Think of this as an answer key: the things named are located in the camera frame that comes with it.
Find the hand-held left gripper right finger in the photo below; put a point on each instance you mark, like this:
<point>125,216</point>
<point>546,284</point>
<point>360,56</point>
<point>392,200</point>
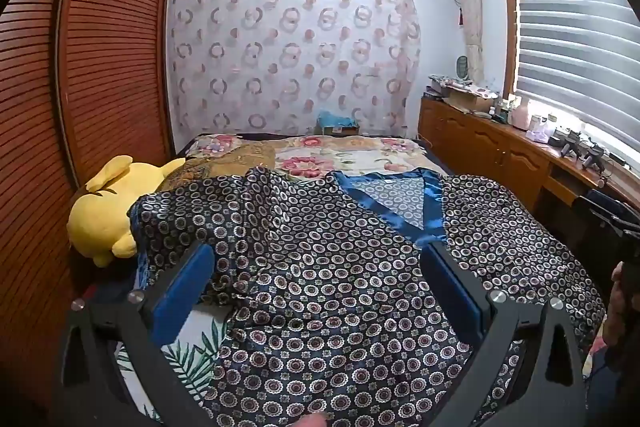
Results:
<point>457,297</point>

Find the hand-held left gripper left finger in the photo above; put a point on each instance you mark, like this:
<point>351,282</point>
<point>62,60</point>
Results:
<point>185,292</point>

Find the navy patterned satin pajama top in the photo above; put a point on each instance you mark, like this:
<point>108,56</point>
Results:
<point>325,282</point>

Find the person's right hand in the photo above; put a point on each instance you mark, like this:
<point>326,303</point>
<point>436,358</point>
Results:
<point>625,312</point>

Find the green leaf print bed sheet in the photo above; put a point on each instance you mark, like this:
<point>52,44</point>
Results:
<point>195,352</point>

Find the yellow plush toy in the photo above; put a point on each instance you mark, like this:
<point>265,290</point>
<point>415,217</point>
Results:
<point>95,217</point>

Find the clear plastic jar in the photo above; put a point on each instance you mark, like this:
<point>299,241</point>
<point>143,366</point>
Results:
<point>537,129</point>

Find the golden patterned blanket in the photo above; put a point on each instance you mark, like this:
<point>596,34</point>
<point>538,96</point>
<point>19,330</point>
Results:
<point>220,162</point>

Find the pink jar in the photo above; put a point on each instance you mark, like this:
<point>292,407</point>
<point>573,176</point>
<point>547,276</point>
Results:
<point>520,114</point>

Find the long wooden cabinet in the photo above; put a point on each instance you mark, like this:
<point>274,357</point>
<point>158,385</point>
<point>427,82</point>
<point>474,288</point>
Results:
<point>480,142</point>

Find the floral blanket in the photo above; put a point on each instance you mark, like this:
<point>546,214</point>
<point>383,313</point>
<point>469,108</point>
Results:
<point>310,157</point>

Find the open cardboard box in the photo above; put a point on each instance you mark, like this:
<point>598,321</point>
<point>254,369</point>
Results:
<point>467,103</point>

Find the grey striped window blind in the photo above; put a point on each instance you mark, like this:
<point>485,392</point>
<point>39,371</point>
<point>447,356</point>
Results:
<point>575,32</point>

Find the small dark box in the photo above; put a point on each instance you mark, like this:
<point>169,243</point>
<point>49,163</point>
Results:
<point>342,130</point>

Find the floral patterned cloth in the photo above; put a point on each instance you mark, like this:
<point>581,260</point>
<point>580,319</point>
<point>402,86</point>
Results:
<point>470,88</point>

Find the light blue cloth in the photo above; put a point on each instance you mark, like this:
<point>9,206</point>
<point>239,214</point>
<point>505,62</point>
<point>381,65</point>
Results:
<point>335,118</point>

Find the small round fan heater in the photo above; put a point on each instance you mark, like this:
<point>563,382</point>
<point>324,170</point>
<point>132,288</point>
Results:
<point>463,69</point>

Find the sheer circle-patterned curtain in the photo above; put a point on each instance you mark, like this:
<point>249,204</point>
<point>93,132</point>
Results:
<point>280,57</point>

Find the cream window curtain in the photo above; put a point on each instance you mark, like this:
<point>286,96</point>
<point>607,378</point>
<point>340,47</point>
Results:
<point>472,7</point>

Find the wooden window frame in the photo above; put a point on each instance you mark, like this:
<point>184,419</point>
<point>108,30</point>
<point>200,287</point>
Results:
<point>509,22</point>

